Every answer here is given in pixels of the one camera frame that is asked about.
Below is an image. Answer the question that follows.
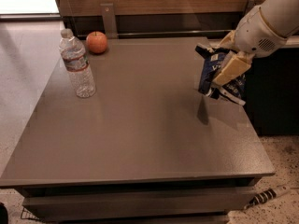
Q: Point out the striped object on floor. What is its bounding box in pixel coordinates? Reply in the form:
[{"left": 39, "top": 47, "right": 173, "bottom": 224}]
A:
[{"left": 244, "top": 185, "right": 291, "bottom": 209}]

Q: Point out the red apple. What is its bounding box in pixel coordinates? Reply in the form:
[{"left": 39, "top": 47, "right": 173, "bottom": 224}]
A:
[{"left": 86, "top": 31, "right": 107, "bottom": 54}]

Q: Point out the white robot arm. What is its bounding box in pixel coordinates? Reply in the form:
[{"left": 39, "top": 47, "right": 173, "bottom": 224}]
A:
[{"left": 212, "top": 0, "right": 299, "bottom": 86}]

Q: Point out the horizontal metal rail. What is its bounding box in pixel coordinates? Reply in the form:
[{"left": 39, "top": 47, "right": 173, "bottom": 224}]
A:
[{"left": 76, "top": 29, "right": 237, "bottom": 38}]

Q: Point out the blue potato chip bag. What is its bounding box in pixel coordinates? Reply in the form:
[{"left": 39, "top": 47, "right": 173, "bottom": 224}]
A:
[{"left": 195, "top": 44, "right": 247, "bottom": 105}]

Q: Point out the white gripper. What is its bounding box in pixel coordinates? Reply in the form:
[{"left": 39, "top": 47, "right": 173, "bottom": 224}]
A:
[{"left": 212, "top": 6, "right": 287, "bottom": 86}]

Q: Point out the clear plastic water bottle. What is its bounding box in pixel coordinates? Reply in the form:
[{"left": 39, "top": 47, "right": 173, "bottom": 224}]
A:
[{"left": 59, "top": 29, "right": 96, "bottom": 98}]

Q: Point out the right metal wall bracket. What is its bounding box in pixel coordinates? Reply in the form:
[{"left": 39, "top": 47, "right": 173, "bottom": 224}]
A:
[{"left": 243, "top": 0, "right": 263, "bottom": 15}]

